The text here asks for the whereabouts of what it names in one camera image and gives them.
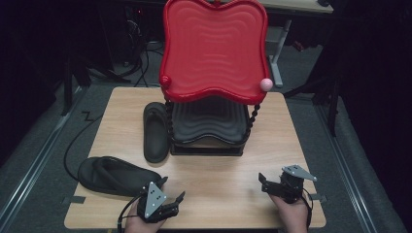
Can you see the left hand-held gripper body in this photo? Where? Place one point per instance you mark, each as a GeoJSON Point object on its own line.
{"type": "Point", "coordinates": [154, 200]}

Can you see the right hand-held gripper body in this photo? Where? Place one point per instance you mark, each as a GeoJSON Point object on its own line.
{"type": "Point", "coordinates": [290, 187]}

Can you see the black slipper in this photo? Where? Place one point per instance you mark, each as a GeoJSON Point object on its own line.
{"type": "Point", "coordinates": [155, 136]}
{"type": "Point", "coordinates": [107, 174]}

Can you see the red shoe rack top tray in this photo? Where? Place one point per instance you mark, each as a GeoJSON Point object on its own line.
{"type": "Point", "coordinates": [213, 48]}

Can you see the person's right hand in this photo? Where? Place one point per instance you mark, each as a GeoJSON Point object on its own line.
{"type": "Point", "coordinates": [291, 215]}

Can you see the person's left hand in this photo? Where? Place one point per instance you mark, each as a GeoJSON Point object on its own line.
{"type": "Point", "coordinates": [141, 225]}

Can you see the grey tape piece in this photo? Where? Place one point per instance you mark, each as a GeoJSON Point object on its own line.
{"type": "Point", "coordinates": [76, 199]}
{"type": "Point", "coordinates": [318, 196]}

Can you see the black stand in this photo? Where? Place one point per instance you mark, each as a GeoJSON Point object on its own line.
{"type": "Point", "coordinates": [68, 87]}
{"type": "Point", "coordinates": [330, 103]}

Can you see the wooden desk with grey leg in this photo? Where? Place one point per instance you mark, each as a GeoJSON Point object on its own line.
{"type": "Point", "coordinates": [278, 48]}

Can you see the metal floor rail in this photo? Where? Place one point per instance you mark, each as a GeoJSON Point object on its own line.
{"type": "Point", "coordinates": [346, 171]}
{"type": "Point", "coordinates": [29, 181]}

